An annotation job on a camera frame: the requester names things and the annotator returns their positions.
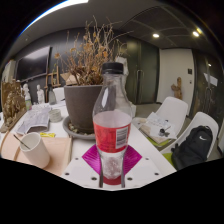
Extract white draped chair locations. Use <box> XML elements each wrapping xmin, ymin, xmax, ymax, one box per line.
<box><xmin>52</xmin><ymin>87</ymin><xmax>66</xmax><ymax>103</ymax></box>

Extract light wooden board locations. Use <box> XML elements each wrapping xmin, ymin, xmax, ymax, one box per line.
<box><xmin>0</xmin><ymin>131</ymin><xmax>73</xmax><ymax>177</ymax></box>

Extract dried plant in grey pot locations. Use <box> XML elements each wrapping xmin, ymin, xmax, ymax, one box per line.
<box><xmin>53</xmin><ymin>14</ymin><xmax>133</xmax><ymax>134</ymax></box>

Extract white plastic chair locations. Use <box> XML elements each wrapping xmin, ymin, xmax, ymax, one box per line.
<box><xmin>133</xmin><ymin>96</ymin><xmax>189</xmax><ymax>148</ymax></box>
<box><xmin>161</xmin><ymin>111</ymin><xmax>220</xmax><ymax>168</ymax></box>

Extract grey plant saucer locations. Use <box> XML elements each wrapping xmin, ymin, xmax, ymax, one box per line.
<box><xmin>62</xmin><ymin>115</ymin><xmax>98</xmax><ymax>140</ymax></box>

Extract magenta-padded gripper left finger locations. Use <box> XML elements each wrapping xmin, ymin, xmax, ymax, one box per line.
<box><xmin>61</xmin><ymin>143</ymin><xmax>103</xmax><ymax>190</ymax></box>

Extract thin metal stirrer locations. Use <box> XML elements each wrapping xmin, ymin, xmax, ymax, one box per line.
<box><xmin>12</xmin><ymin>133</ymin><xmax>33</xmax><ymax>151</ymax></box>

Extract golden brown relief sculpture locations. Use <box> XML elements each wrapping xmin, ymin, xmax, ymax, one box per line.
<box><xmin>0</xmin><ymin>79</ymin><xmax>28</xmax><ymax>134</ymax></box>

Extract large white plaster statue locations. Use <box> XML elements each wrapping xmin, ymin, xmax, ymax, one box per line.
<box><xmin>114</xmin><ymin>56</ymin><xmax>132</xmax><ymax>108</ymax></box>

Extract open grey printed book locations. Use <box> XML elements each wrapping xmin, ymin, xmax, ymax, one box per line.
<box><xmin>15</xmin><ymin>104</ymin><xmax>53</xmax><ymax>135</ymax></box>

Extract large ceiling light panel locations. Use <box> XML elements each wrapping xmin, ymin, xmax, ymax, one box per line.
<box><xmin>19</xmin><ymin>0</ymin><xmax>89</xmax><ymax>34</ymax></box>

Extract clear plastic bottle red label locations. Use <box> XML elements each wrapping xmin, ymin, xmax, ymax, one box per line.
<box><xmin>92</xmin><ymin>61</ymin><xmax>133</xmax><ymax>186</ymax></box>

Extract flat round red coaster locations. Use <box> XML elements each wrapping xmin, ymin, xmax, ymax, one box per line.
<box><xmin>102</xmin><ymin>174</ymin><xmax>123</xmax><ymax>186</ymax></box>

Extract round ceiling spot lights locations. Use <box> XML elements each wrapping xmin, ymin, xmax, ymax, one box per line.
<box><xmin>151</xmin><ymin>26</ymin><xmax>203</xmax><ymax>39</ymax></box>

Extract open white book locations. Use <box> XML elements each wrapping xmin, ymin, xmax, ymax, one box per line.
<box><xmin>139</xmin><ymin>111</ymin><xmax>178</xmax><ymax>145</ymax></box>

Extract white cup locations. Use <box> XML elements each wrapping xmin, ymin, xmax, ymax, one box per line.
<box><xmin>19</xmin><ymin>132</ymin><xmax>52</xmax><ymax>170</ymax></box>

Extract dark spray bottle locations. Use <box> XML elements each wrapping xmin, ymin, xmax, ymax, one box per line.
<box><xmin>47</xmin><ymin>83</ymin><xmax>58</xmax><ymax>105</ymax></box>

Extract lime green seat cushion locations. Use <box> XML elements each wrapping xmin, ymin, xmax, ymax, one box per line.
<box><xmin>162</xmin><ymin>152</ymin><xmax>176</xmax><ymax>168</ymax></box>
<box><xmin>146</xmin><ymin>136</ymin><xmax>168</xmax><ymax>148</ymax></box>

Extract white statue pedestal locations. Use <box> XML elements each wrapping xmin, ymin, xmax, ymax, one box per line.
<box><xmin>130</xmin><ymin>103</ymin><xmax>137</xmax><ymax>118</ymax></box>

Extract black wall screen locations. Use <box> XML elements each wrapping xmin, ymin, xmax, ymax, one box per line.
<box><xmin>14</xmin><ymin>45</ymin><xmax>53</xmax><ymax>83</ymax></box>

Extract brown wooden statue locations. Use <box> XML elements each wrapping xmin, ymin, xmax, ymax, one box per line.
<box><xmin>170</xmin><ymin>77</ymin><xmax>184</xmax><ymax>100</ymax></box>

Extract wooden easel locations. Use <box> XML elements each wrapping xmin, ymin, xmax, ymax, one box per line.
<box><xmin>44</xmin><ymin>64</ymin><xmax>61</xmax><ymax>96</ymax></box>

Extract white plaster figurine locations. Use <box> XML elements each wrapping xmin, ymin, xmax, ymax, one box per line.
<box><xmin>22</xmin><ymin>83</ymin><xmax>32</xmax><ymax>101</ymax></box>
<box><xmin>35</xmin><ymin>84</ymin><xmax>45</xmax><ymax>104</ymax></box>

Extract small yellow packet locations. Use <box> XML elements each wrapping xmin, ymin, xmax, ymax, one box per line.
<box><xmin>39</xmin><ymin>132</ymin><xmax>57</xmax><ymax>139</ymax></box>

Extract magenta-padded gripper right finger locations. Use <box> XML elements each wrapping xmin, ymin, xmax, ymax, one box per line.
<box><xmin>121</xmin><ymin>143</ymin><xmax>164</xmax><ymax>190</ymax></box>

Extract small white round roll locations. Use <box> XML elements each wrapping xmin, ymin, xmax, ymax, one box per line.
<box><xmin>48</xmin><ymin>108</ymin><xmax>63</xmax><ymax>123</ymax></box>

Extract black backpack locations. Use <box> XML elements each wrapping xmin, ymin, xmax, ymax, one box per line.
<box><xmin>170</xmin><ymin>125</ymin><xmax>214</xmax><ymax>171</ymax></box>

